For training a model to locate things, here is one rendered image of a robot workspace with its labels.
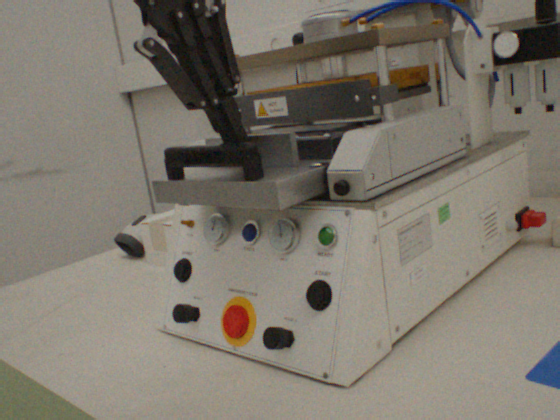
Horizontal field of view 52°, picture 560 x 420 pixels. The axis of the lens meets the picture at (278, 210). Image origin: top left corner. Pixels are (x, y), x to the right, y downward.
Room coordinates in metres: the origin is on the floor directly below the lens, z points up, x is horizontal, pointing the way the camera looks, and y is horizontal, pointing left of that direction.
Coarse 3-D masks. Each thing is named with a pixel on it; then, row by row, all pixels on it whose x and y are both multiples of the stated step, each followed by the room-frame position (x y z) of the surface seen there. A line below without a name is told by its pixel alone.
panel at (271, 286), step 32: (192, 224) 0.77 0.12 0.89; (256, 224) 0.68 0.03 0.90; (320, 224) 0.62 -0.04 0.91; (352, 224) 0.59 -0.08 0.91; (192, 256) 0.75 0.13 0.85; (224, 256) 0.71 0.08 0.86; (256, 256) 0.67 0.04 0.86; (288, 256) 0.64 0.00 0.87; (320, 256) 0.60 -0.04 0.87; (192, 288) 0.73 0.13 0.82; (224, 288) 0.69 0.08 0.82; (256, 288) 0.65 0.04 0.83; (288, 288) 0.62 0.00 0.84; (256, 320) 0.64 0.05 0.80; (288, 320) 0.60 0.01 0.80; (320, 320) 0.58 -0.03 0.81; (256, 352) 0.62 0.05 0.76; (288, 352) 0.59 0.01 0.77; (320, 352) 0.56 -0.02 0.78
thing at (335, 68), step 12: (324, 60) 0.83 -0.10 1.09; (336, 60) 0.83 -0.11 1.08; (324, 72) 0.84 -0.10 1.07; (336, 72) 0.83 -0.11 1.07; (348, 72) 0.84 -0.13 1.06; (372, 72) 0.84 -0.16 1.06; (396, 72) 0.77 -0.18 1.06; (408, 72) 0.79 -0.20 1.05; (420, 72) 0.78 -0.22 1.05; (300, 84) 0.80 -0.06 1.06; (312, 84) 0.77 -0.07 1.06; (372, 84) 0.72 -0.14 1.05; (408, 84) 0.79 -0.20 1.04; (420, 84) 0.82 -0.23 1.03; (408, 96) 0.79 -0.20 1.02
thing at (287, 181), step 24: (264, 144) 0.68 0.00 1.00; (288, 144) 0.65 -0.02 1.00; (216, 168) 0.74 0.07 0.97; (240, 168) 0.71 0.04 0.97; (264, 168) 0.68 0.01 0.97; (288, 168) 0.65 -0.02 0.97; (312, 168) 0.62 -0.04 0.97; (168, 192) 0.70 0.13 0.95; (192, 192) 0.67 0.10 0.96; (216, 192) 0.64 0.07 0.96; (240, 192) 0.61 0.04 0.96; (264, 192) 0.59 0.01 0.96; (288, 192) 0.58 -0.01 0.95; (312, 192) 0.61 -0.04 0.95
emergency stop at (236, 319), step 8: (232, 312) 0.65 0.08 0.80; (240, 312) 0.65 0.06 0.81; (224, 320) 0.66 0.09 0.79; (232, 320) 0.65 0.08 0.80; (240, 320) 0.64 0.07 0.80; (248, 320) 0.64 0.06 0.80; (224, 328) 0.65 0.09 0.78; (232, 328) 0.65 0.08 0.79; (240, 328) 0.64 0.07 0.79; (232, 336) 0.64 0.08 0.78; (240, 336) 0.64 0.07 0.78
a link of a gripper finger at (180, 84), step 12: (144, 48) 0.61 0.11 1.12; (156, 48) 0.61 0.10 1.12; (156, 60) 0.62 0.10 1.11; (168, 60) 0.62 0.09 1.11; (168, 72) 0.63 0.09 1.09; (180, 72) 0.63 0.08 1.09; (168, 84) 0.64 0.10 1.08; (180, 84) 0.63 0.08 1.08; (192, 84) 0.64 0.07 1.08; (180, 96) 0.65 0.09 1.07; (192, 96) 0.64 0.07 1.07
